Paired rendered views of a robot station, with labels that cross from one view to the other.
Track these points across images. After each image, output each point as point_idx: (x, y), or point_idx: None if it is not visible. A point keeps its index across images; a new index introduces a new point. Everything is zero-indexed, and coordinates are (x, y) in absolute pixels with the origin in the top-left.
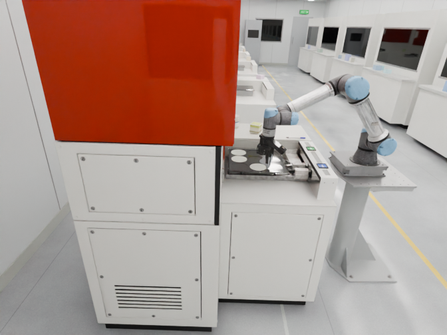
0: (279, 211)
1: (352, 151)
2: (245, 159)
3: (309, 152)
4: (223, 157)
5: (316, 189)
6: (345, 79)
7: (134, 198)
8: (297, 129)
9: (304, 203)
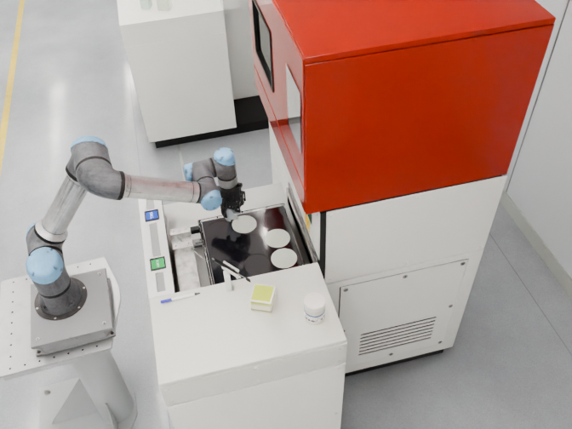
0: None
1: (65, 334)
2: (266, 240)
3: (162, 251)
4: (295, 211)
5: (164, 209)
6: (102, 149)
7: None
8: (170, 348)
9: (182, 203)
